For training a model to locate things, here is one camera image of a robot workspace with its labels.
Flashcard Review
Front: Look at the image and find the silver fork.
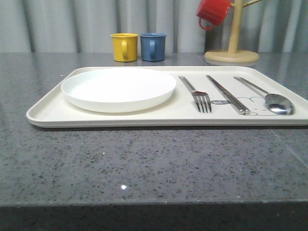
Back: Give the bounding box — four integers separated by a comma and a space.
179, 76, 212, 114

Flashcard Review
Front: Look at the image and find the silver chopstick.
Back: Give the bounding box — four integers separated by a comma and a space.
208, 75, 251, 115
205, 75, 246, 116

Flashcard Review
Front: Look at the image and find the blue mug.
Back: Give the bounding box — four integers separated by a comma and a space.
140, 33, 167, 62

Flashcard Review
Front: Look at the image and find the wooden mug tree stand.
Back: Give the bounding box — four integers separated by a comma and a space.
205, 0, 260, 63

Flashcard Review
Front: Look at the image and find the grey curtain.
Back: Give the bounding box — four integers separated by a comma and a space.
0, 0, 308, 53

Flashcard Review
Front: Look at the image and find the red mug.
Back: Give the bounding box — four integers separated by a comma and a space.
196, 0, 231, 30

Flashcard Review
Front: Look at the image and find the yellow mug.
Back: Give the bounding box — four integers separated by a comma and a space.
111, 33, 139, 62

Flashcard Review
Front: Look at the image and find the cream rabbit print tray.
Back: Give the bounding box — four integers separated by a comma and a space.
26, 66, 308, 128

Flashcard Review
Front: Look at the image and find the white round plate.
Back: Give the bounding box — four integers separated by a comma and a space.
61, 67, 176, 113

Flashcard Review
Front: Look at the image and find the silver spoon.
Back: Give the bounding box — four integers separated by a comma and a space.
233, 77, 295, 116

